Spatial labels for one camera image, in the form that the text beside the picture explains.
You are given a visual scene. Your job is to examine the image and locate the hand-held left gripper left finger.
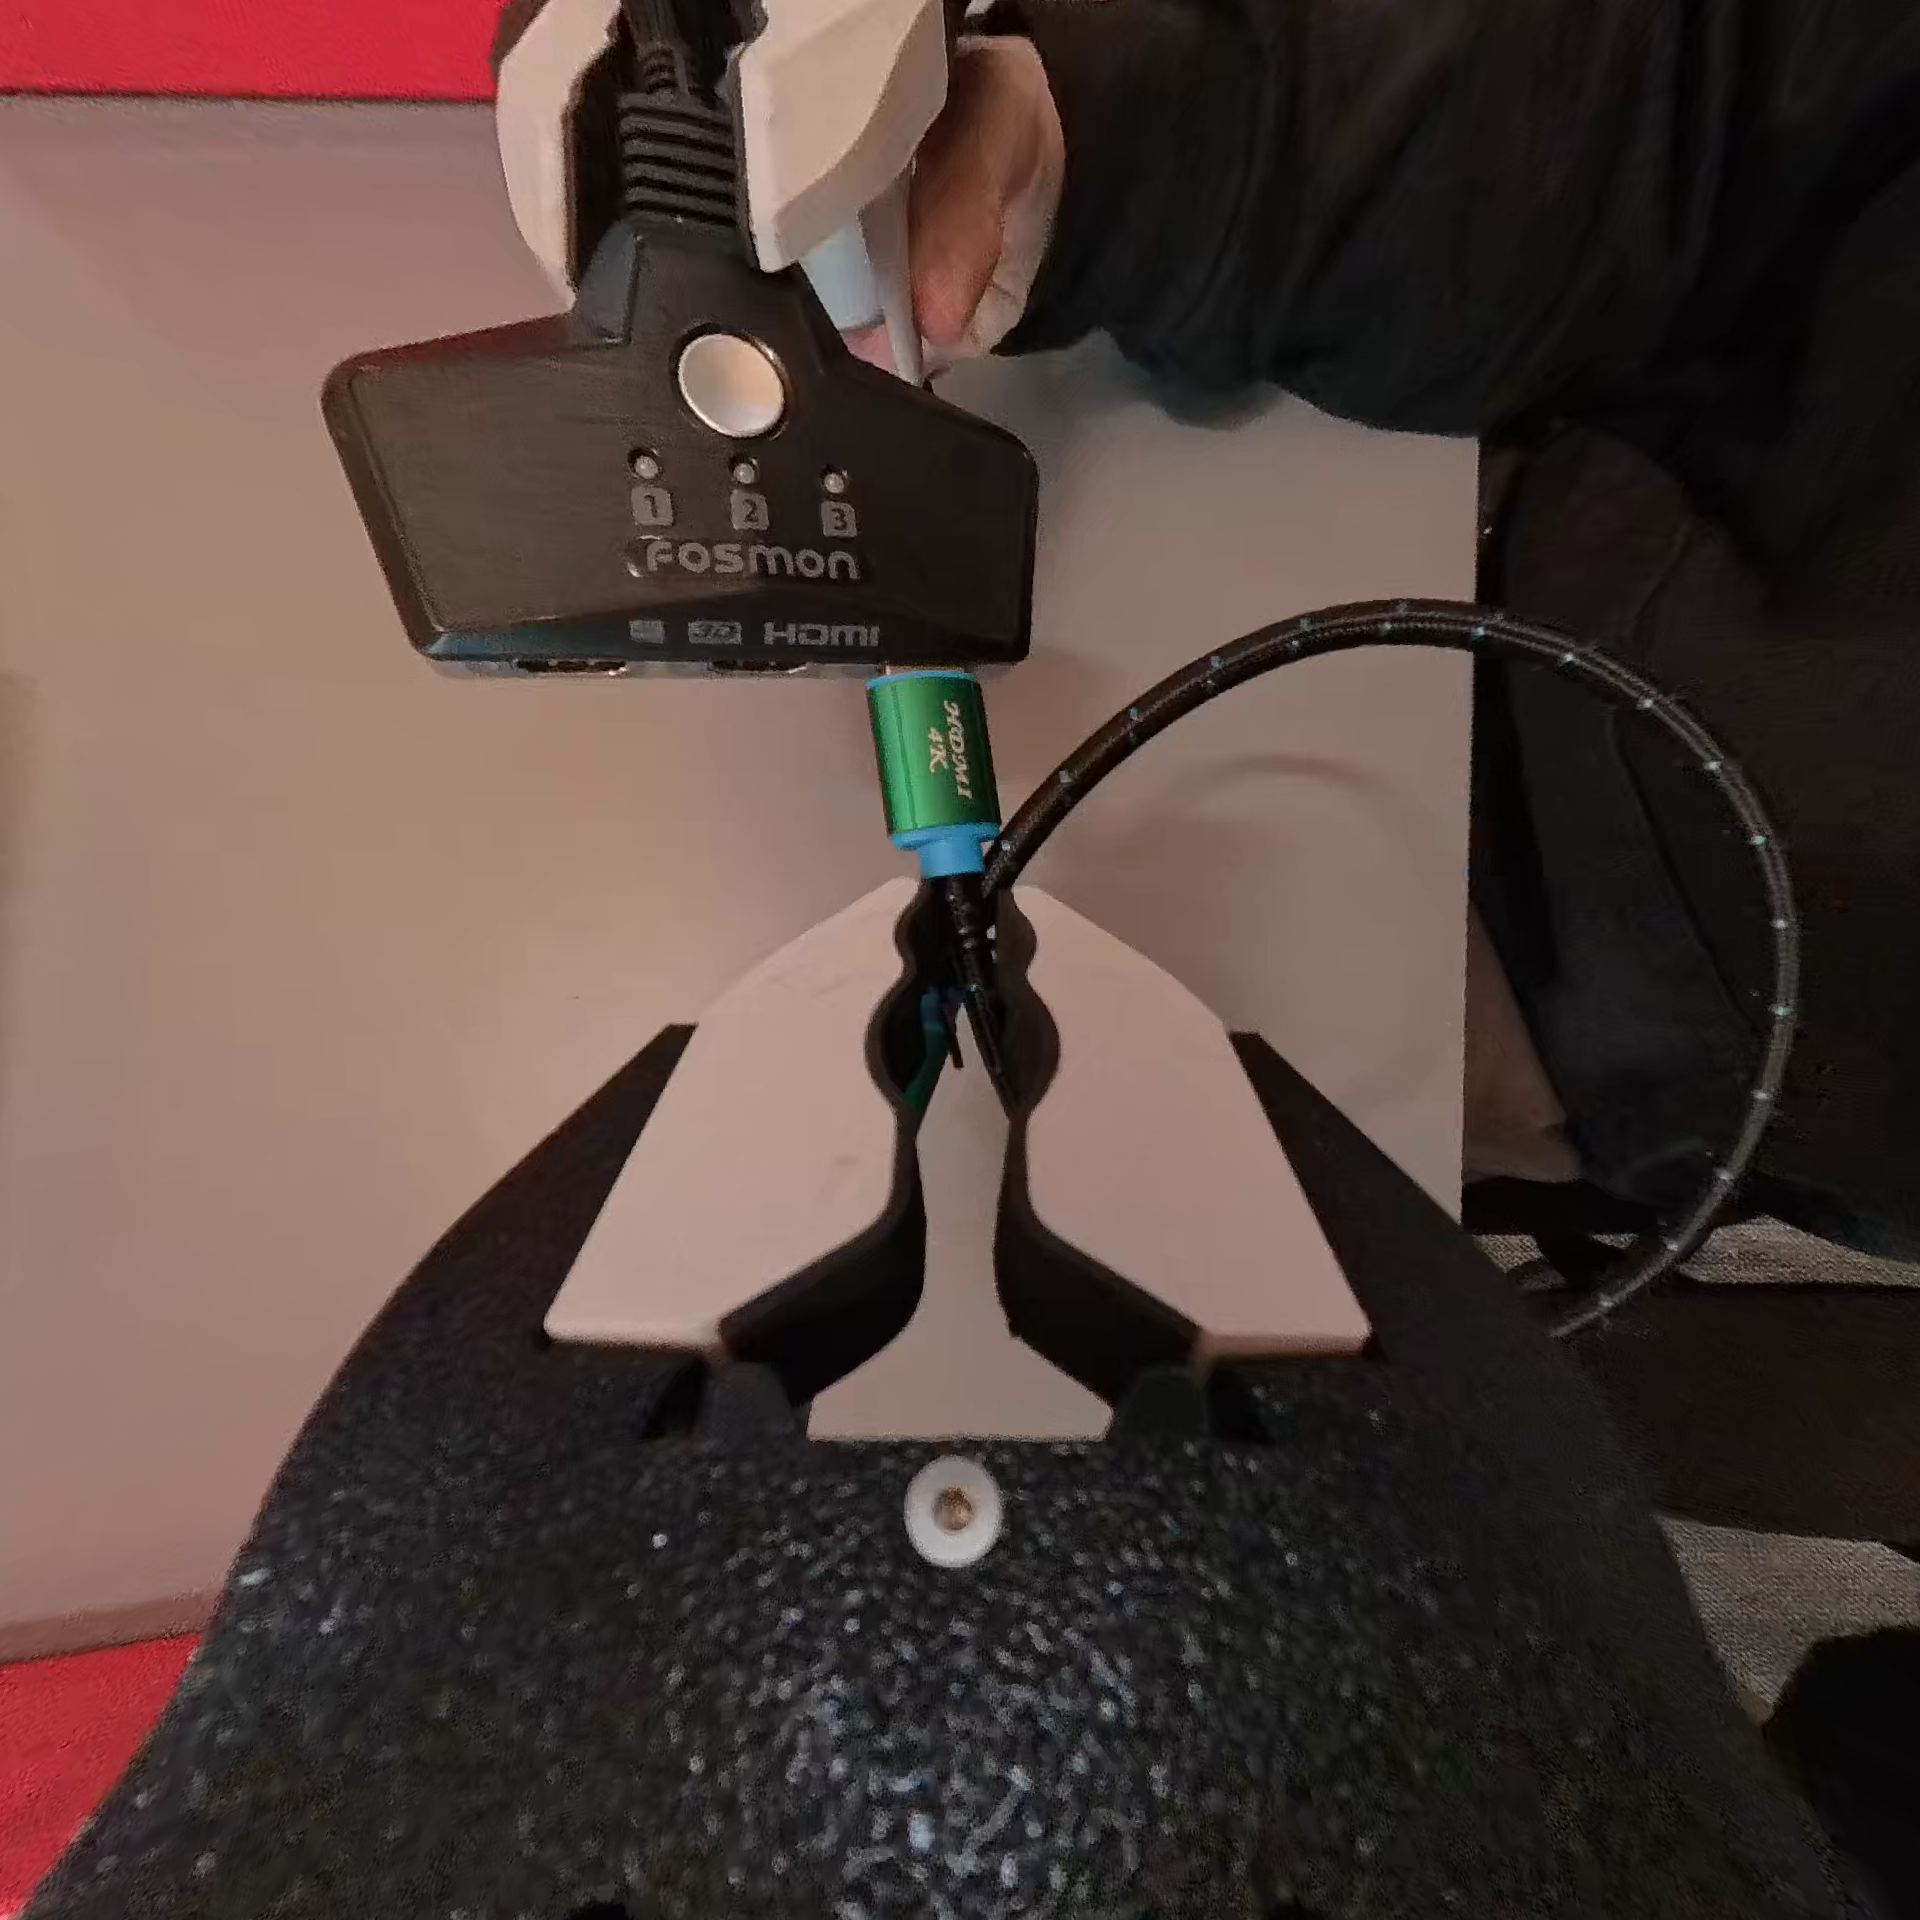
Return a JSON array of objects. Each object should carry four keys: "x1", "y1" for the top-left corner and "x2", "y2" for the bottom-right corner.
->
[{"x1": 538, "y1": 879, "x2": 924, "y2": 1406}]

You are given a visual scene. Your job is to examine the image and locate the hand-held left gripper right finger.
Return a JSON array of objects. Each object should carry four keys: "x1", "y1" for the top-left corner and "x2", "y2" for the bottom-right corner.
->
[{"x1": 991, "y1": 885, "x2": 1373, "y2": 1406}]

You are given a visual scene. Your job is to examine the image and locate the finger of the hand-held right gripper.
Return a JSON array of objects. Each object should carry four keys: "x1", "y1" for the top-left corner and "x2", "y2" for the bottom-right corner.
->
[
  {"x1": 494, "y1": 0, "x2": 620, "y2": 295},
  {"x1": 737, "y1": 0, "x2": 960, "y2": 276}
]

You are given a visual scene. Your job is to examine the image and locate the thick black braided cable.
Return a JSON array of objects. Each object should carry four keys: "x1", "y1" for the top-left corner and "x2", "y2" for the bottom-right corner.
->
[{"x1": 604, "y1": 0, "x2": 746, "y2": 237}]

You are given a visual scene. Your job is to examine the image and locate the red plastic bin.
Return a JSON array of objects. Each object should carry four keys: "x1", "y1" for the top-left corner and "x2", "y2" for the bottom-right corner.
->
[
  {"x1": 0, "y1": 0, "x2": 503, "y2": 103},
  {"x1": 0, "y1": 1633, "x2": 205, "y2": 1920}
]

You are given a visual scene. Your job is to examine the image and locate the HDMI switch box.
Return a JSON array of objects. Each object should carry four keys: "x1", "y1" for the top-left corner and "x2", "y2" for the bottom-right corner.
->
[{"x1": 321, "y1": 221, "x2": 1041, "y2": 680}]

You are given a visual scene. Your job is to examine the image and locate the braided HDMI cable green plug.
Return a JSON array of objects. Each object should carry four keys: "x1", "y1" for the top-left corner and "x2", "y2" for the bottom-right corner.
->
[{"x1": 867, "y1": 599, "x2": 1802, "y2": 1339}]

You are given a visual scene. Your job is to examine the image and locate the person's right forearm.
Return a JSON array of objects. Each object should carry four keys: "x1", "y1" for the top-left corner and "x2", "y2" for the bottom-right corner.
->
[{"x1": 983, "y1": 0, "x2": 1920, "y2": 443}]

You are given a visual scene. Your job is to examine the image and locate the white desk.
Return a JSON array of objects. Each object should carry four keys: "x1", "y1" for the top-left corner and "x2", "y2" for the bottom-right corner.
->
[{"x1": 0, "y1": 91, "x2": 1482, "y2": 1660}]

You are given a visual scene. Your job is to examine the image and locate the person's right hand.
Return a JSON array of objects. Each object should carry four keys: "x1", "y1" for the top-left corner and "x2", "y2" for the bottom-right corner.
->
[{"x1": 897, "y1": 44, "x2": 1069, "y2": 364}]

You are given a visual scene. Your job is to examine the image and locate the person's black hoodie body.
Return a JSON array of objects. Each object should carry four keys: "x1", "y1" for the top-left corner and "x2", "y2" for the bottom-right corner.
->
[{"x1": 1470, "y1": 421, "x2": 1920, "y2": 1248}]

